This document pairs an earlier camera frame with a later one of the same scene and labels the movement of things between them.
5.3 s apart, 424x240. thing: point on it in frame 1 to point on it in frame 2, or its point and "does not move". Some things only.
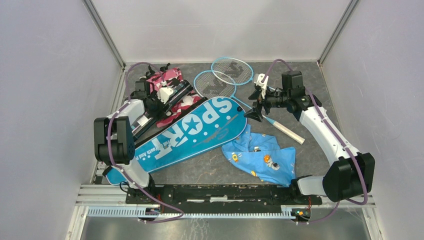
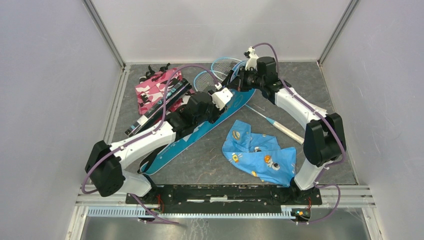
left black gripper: (159, 113) to (217, 113)
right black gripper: (255, 113) to (242, 73)
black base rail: (228, 197) does not move
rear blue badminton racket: (233, 71) does not move
